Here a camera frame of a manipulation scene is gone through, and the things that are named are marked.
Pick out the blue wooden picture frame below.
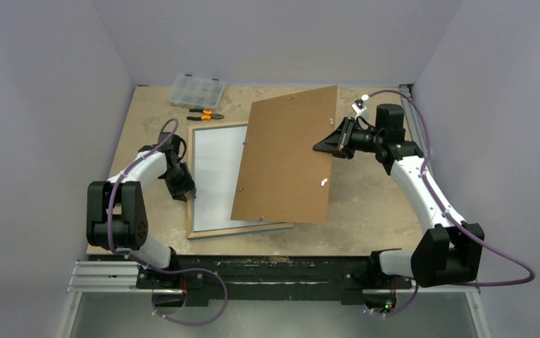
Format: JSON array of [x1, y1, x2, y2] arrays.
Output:
[[186, 121, 295, 241]]

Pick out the brown cardboard backing board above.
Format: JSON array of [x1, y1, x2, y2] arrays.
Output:
[[231, 86, 338, 224]]

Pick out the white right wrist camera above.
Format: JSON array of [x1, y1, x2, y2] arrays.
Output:
[[351, 94, 370, 118]]

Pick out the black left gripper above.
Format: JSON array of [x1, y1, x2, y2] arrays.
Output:
[[162, 161, 195, 201]]

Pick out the aluminium front rail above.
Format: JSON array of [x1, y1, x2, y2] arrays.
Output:
[[68, 260, 480, 295]]

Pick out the clear plastic organizer box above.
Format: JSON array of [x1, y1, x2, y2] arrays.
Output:
[[168, 74, 225, 109]]

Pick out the grey landscape photo print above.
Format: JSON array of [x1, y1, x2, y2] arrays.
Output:
[[187, 123, 294, 239]]

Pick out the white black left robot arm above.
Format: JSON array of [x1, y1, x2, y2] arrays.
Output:
[[86, 132, 196, 288]]

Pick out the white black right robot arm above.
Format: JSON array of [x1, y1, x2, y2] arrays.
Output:
[[313, 104, 484, 287]]

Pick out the orange black pliers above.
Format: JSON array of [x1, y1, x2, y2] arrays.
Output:
[[186, 108, 225, 121]]

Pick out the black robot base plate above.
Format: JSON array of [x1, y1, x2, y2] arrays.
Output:
[[136, 255, 411, 306]]

